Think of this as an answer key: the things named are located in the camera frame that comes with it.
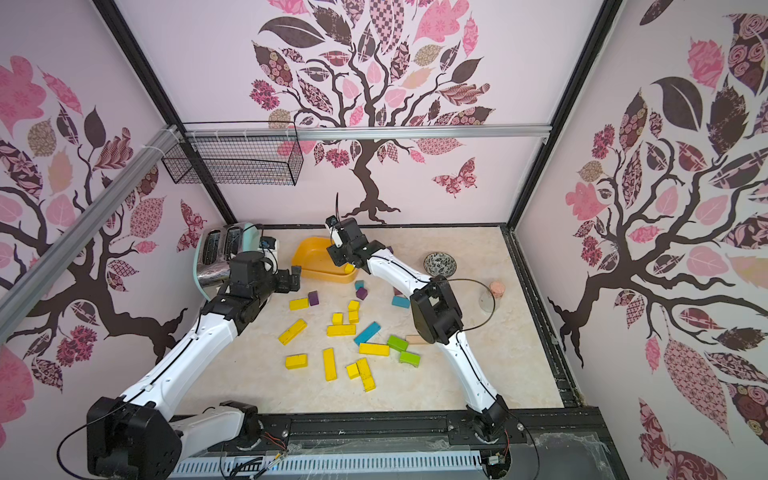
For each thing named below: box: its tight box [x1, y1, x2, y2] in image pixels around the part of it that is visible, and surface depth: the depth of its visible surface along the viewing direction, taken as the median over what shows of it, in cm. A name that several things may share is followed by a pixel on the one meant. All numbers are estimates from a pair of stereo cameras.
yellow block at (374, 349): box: [358, 343, 391, 357], surface depth 89 cm
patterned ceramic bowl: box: [423, 252, 457, 279], surface depth 108 cm
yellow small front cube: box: [346, 363, 360, 380], surface depth 83 cm
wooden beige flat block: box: [406, 335, 428, 345], surface depth 90 cm
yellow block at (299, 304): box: [289, 298, 309, 311], surface depth 100 cm
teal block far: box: [392, 296, 411, 309], surface depth 100 cm
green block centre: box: [387, 335, 409, 352], surface depth 89 cm
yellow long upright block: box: [323, 348, 338, 382], surface depth 87 cm
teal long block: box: [354, 321, 382, 346], surface depth 94 cm
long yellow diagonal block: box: [278, 319, 308, 346], surface depth 92 cm
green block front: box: [400, 351, 421, 367], surface depth 87 cm
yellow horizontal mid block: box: [326, 324, 356, 337], surface depth 94 cm
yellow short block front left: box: [285, 354, 309, 370], surface depth 86 cm
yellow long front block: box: [356, 358, 377, 393], surface depth 84 cm
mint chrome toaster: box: [193, 222, 262, 301], surface depth 92 cm
